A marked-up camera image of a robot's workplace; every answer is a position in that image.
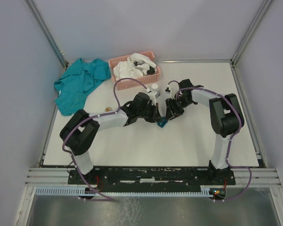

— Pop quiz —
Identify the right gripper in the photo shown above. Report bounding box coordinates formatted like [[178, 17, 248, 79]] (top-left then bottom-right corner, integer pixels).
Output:
[[164, 96, 192, 121]]

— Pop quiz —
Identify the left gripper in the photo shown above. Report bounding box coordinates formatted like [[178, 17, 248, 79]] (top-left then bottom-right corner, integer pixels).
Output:
[[137, 102, 163, 123]]

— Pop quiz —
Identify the teal pill box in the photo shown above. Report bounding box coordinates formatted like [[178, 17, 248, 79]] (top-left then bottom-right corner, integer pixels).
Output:
[[157, 117, 168, 128]]

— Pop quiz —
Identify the clear vitamin pill bottle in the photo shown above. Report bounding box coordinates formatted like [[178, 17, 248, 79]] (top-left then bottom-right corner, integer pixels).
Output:
[[105, 107, 112, 112]]

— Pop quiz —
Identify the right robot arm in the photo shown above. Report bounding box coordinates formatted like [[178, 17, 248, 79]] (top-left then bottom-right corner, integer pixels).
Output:
[[165, 79, 244, 184]]

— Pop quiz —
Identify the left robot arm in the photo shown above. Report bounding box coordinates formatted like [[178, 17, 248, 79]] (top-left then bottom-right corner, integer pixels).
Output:
[[59, 91, 162, 184]]

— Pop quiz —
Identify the white cap pill bottle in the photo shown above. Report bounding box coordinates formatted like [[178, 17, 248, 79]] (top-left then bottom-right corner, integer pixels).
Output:
[[151, 83, 159, 91]]

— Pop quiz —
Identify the pink plastic basket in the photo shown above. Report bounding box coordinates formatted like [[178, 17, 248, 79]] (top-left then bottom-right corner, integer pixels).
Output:
[[108, 51, 161, 90]]

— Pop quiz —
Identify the black item in basket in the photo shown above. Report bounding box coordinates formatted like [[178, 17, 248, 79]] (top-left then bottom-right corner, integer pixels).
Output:
[[143, 66, 157, 76]]

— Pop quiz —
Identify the white cloth in basket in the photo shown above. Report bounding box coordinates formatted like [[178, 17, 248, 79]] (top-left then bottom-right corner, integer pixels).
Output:
[[113, 53, 158, 81]]

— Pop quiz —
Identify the teal shirt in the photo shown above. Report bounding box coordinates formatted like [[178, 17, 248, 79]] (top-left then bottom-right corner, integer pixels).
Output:
[[54, 58, 111, 116]]

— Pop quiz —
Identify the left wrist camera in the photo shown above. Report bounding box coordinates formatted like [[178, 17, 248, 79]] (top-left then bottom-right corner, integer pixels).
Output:
[[146, 88, 160, 105]]

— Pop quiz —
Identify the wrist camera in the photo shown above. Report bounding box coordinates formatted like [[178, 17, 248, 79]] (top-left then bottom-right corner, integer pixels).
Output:
[[146, 88, 160, 105], [165, 83, 179, 99]]

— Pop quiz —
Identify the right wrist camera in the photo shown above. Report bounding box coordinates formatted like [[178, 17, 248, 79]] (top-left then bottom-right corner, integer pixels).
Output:
[[165, 83, 179, 99]]

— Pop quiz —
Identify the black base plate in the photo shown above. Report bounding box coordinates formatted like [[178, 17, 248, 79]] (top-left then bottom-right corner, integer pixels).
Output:
[[68, 166, 236, 191]]

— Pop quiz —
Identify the white cable duct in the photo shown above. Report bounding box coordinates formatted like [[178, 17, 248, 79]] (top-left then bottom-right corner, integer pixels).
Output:
[[35, 186, 212, 197]]

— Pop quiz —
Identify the aluminium frame post right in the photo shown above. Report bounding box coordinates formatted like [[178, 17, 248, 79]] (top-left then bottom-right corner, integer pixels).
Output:
[[231, 0, 274, 66]]

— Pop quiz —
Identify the aluminium frame post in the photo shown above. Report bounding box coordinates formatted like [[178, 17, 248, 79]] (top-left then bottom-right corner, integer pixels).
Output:
[[25, 0, 68, 69], [231, 0, 274, 66]]

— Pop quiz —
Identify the aluminium frame post left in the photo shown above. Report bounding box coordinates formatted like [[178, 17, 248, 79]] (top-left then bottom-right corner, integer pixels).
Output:
[[25, 0, 68, 69]]

